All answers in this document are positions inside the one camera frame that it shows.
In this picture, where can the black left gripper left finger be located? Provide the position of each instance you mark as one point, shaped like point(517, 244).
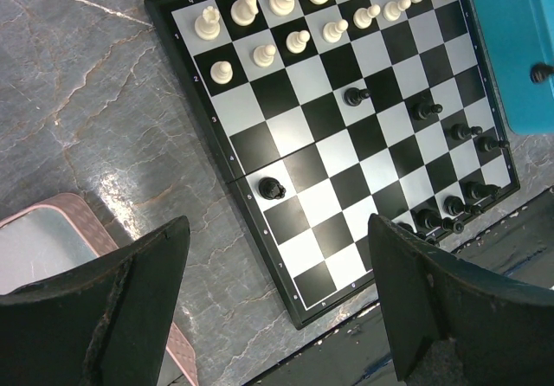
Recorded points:
point(105, 322)

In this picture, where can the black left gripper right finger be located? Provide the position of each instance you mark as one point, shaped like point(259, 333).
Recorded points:
point(450, 322)

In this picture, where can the black piece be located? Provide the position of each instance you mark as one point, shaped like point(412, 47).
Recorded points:
point(454, 206)
point(430, 219)
point(478, 191)

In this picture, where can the black pawn edge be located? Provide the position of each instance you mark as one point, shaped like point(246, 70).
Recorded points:
point(488, 144)

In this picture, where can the black pawn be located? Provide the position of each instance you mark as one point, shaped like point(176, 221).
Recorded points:
point(463, 131)
point(424, 110)
point(354, 96)

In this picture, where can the black rook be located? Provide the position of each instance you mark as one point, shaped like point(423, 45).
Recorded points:
point(271, 189)

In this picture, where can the black white chess board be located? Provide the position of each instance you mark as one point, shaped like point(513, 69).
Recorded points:
point(340, 164)

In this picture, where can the pink metal tray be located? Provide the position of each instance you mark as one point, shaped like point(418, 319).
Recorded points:
point(59, 234)

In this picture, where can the black king in bin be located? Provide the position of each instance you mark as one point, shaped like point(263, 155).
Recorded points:
point(541, 72)

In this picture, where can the white rook left corner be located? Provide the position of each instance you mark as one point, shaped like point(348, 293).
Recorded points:
point(207, 24)

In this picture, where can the blue plastic bin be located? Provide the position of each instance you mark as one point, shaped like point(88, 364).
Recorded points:
point(517, 35)

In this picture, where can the white knight left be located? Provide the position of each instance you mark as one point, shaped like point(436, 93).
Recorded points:
point(244, 12)

